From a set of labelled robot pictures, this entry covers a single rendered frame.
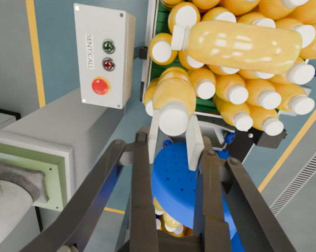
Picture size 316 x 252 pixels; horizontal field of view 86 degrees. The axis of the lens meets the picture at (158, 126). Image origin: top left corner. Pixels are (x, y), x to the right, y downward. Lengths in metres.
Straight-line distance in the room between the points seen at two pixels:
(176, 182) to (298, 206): 2.45
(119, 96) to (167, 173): 0.23
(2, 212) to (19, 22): 1.50
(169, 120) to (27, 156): 0.62
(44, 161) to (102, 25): 0.51
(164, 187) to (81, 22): 0.39
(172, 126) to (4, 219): 0.63
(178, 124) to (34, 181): 0.65
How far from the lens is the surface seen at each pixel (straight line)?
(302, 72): 0.45
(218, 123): 0.62
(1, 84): 2.21
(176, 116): 0.21
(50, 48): 1.79
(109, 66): 0.38
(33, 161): 0.74
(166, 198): 0.44
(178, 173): 0.47
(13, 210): 0.75
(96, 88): 0.41
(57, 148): 0.73
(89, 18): 0.40
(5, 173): 0.81
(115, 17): 0.39
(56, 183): 0.78
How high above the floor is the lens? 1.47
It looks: 62 degrees down
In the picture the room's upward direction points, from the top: 170 degrees counter-clockwise
